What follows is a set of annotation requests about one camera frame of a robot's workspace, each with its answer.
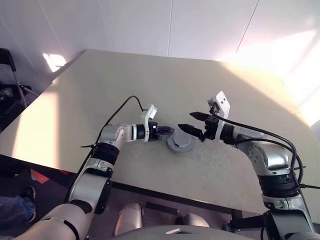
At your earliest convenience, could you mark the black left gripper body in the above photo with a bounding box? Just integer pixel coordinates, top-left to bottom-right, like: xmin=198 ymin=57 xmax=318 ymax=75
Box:
xmin=148 ymin=121 xmax=163 ymax=142

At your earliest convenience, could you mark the black table frame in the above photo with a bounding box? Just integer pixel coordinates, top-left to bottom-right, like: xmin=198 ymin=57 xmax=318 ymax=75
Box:
xmin=0 ymin=152 xmax=267 ymax=230

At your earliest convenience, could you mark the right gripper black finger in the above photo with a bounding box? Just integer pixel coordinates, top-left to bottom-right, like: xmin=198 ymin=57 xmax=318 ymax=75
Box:
xmin=177 ymin=123 xmax=204 ymax=138
xmin=189 ymin=111 xmax=213 ymax=122

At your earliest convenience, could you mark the black shoe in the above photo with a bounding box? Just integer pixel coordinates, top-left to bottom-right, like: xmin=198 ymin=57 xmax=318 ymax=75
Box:
xmin=21 ymin=185 xmax=36 ymax=200

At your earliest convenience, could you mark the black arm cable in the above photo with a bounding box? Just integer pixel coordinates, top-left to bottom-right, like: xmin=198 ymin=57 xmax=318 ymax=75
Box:
xmin=211 ymin=109 xmax=307 ymax=191
xmin=63 ymin=95 xmax=145 ymax=203

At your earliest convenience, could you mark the silver robot torso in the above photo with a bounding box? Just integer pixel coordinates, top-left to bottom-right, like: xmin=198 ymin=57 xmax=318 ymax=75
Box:
xmin=82 ymin=223 xmax=263 ymax=240

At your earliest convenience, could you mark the red flat object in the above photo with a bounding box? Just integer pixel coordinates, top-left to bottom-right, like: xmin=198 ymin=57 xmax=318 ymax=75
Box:
xmin=31 ymin=169 xmax=51 ymax=184

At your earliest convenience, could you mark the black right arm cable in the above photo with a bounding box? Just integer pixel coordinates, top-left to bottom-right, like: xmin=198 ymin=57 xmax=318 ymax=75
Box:
xmin=211 ymin=109 xmax=307 ymax=191

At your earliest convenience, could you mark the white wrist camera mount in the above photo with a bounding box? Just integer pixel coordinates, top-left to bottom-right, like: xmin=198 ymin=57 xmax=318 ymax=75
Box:
xmin=206 ymin=90 xmax=231 ymax=142
xmin=139 ymin=104 xmax=159 ymax=143

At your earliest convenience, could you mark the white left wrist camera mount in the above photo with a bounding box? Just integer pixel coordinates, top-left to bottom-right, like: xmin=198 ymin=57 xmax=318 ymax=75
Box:
xmin=139 ymin=104 xmax=159 ymax=143

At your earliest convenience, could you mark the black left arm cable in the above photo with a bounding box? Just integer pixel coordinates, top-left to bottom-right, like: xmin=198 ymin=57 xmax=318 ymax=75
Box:
xmin=63 ymin=95 xmax=145 ymax=203

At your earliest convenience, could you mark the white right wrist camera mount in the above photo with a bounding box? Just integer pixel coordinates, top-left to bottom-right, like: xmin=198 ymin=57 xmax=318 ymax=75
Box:
xmin=206 ymin=90 xmax=231 ymax=142

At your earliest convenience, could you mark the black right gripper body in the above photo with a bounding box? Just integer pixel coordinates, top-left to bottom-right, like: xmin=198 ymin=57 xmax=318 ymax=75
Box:
xmin=199 ymin=113 xmax=221 ymax=142

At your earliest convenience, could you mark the person's leg in blue jeans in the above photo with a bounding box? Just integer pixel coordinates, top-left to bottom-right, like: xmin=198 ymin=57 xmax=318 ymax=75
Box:
xmin=0 ymin=194 xmax=36 ymax=224

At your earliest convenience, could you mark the black flat bar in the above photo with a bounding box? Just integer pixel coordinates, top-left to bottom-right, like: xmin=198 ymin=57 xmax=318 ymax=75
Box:
xmin=145 ymin=201 xmax=179 ymax=216

